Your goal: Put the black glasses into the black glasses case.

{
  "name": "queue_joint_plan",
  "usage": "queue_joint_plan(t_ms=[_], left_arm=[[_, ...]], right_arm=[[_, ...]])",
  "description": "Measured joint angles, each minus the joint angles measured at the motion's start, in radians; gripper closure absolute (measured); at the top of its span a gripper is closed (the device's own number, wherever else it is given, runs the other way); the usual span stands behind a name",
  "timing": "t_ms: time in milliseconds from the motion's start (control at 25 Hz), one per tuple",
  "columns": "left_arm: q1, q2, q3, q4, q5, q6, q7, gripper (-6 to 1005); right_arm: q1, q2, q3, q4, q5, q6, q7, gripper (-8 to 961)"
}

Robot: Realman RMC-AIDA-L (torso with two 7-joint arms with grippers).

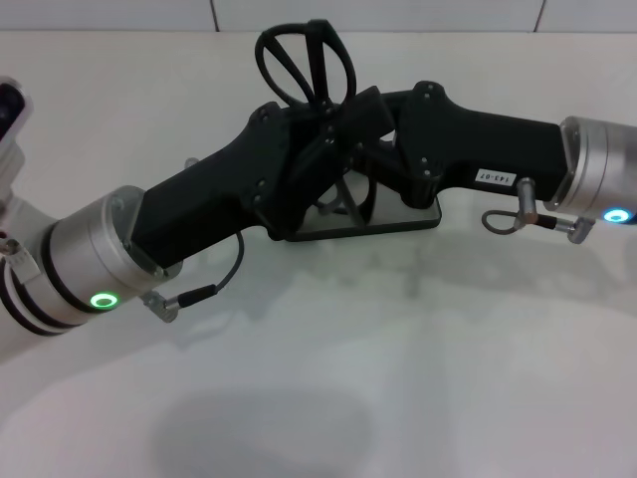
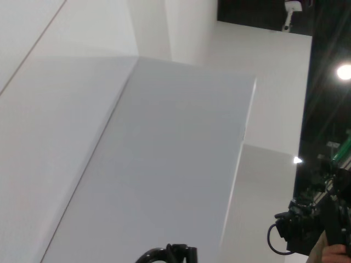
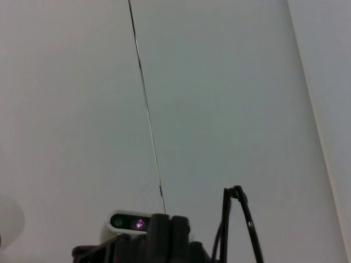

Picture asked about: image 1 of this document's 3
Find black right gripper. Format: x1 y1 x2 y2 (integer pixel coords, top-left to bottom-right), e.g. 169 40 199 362
354 78 569 208

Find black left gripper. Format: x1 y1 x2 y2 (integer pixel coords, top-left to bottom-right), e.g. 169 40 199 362
129 101 350 276

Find black glasses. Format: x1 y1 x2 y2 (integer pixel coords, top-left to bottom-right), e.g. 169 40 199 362
254 18 360 120

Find black glasses case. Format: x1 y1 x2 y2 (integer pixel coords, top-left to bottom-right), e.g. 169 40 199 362
283 176 444 245

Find right gripper grey cable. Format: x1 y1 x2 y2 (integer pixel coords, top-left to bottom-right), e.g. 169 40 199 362
481 177 596 246

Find gripper grey cable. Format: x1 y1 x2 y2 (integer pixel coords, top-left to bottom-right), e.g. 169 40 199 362
140 229 246 325
481 177 596 246

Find left gripper grey cable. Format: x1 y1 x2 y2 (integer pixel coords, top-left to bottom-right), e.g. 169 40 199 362
140 229 246 325

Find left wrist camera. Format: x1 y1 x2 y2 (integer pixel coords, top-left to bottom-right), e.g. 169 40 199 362
0 77 35 150

